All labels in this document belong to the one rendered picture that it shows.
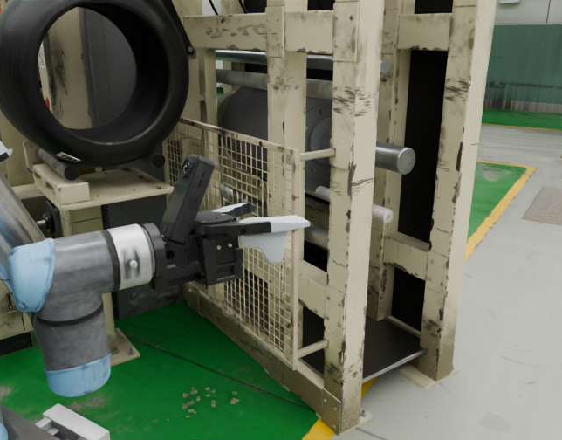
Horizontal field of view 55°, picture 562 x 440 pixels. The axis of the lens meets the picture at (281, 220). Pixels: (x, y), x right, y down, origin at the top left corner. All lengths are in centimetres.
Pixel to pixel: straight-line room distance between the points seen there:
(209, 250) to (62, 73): 147
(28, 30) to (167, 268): 110
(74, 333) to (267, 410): 147
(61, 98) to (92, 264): 148
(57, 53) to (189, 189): 145
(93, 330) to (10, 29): 116
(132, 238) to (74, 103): 147
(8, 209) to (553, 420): 195
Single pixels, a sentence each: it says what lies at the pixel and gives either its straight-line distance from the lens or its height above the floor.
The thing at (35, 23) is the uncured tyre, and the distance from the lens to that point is 168.
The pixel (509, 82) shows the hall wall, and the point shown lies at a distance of 1043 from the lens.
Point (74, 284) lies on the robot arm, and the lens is 64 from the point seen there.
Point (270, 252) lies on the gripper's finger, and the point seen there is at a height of 103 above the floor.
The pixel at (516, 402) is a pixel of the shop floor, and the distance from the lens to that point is 230.
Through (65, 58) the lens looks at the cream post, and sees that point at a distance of 209.
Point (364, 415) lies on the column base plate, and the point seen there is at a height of 2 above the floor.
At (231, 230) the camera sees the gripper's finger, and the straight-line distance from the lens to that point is 68.
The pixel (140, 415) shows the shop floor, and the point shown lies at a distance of 212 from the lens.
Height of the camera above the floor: 130
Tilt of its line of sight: 19 degrees down
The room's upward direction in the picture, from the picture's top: straight up
